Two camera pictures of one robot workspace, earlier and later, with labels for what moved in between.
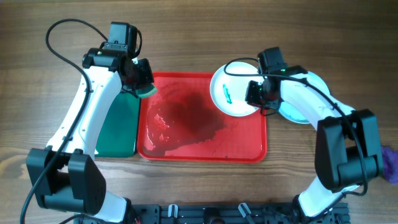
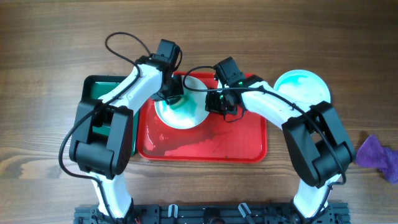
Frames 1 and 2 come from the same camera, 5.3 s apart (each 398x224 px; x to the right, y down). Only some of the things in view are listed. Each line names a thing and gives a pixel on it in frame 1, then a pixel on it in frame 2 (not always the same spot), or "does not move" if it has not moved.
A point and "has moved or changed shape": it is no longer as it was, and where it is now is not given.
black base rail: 228,213 does not move
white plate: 229,93 has moved or changed shape
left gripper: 147,78 -> 179,90
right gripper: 252,98 -> 212,107
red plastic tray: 179,120 does not move
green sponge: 145,92 has moved or changed shape
